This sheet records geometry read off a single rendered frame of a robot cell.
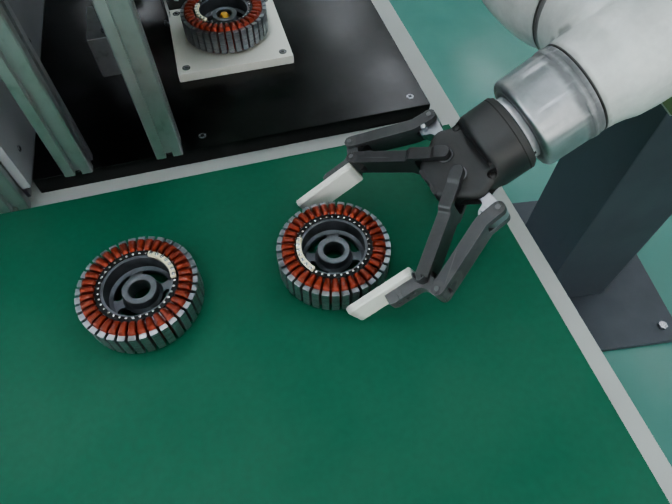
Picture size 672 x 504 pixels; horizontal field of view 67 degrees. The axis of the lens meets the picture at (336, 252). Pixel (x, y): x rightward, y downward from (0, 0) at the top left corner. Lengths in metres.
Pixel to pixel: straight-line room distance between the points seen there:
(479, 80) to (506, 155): 1.57
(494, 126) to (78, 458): 0.44
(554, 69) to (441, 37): 1.75
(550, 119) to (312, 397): 0.31
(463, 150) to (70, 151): 0.40
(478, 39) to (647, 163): 1.28
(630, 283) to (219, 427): 1.28
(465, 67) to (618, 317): 1.07
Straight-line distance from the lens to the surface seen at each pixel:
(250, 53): 0.73
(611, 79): 0.48
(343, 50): 0.74
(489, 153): 0.46
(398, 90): 0.68
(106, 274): 0.53
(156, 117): 0.59
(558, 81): 0.47
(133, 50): 0.54
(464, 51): 2.15
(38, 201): 0.67
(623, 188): 1.11
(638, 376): 1.47
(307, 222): 0.51
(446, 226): 0.46
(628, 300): 1.54
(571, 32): 0.50
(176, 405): 0.48
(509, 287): 0.54
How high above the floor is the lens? 1.19
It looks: 56 degrees down
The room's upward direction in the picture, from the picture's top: straight up
